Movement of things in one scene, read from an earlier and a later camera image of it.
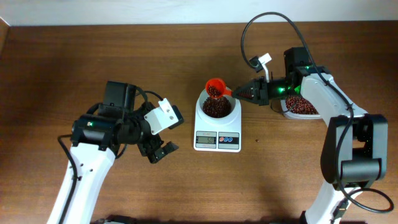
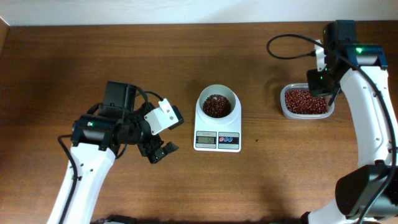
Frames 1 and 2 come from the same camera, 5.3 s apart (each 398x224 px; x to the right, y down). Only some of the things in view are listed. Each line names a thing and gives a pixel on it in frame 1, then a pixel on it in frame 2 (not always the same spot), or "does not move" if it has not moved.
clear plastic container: x=296 y=107 does not move
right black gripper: x=262 y=92 to x=321 y=87
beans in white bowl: x=217 y=108 does not move
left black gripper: x=147 y=149 does not move
